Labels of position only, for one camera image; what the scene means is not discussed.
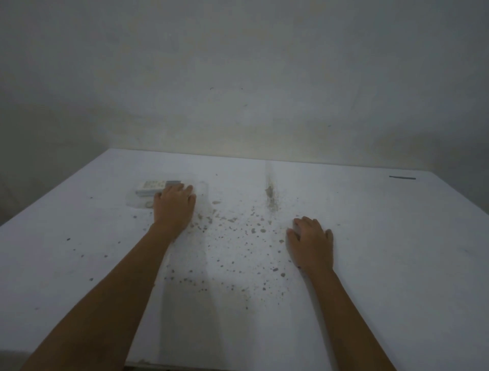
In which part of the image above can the white remote control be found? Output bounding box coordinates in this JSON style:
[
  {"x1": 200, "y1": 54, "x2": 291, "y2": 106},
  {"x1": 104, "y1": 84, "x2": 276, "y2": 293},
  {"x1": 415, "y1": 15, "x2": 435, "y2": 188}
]
[{"x1": 135, "y1": 180, "x2": 181, "y2": 197}]

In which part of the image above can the person's right hand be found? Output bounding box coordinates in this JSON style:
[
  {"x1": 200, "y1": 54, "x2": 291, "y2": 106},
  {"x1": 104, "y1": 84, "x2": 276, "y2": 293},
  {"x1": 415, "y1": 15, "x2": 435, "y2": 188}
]
[{"x1": 286, "y1": 216, "x2": 334, "y2": 273}]

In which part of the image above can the person's right forearm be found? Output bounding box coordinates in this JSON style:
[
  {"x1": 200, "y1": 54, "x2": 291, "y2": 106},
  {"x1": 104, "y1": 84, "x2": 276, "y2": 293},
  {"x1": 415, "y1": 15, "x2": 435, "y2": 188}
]
[{"x1": 299, "y1": 266, "x2": 397, "y2": 371}]

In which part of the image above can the person's left hand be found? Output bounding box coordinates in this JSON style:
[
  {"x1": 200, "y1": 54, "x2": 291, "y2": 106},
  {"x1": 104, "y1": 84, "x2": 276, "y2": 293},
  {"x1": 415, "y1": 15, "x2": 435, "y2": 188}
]
[{"x1": 153, "y1": 183, "x2": 197, "y2": 234}]

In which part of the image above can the clear plastic container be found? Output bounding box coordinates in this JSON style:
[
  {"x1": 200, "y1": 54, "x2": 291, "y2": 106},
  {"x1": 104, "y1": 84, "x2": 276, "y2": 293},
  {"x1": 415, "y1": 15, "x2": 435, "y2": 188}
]
[{"x1": 126, "y1": 179, "x2": 210, "y2": 209}]

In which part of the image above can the person's left forearm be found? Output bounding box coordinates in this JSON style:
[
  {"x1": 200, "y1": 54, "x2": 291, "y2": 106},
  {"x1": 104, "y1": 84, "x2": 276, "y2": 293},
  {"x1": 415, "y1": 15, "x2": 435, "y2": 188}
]
[{"x1": 21, "y1": 223, "x2": 177, "y2": 371}]

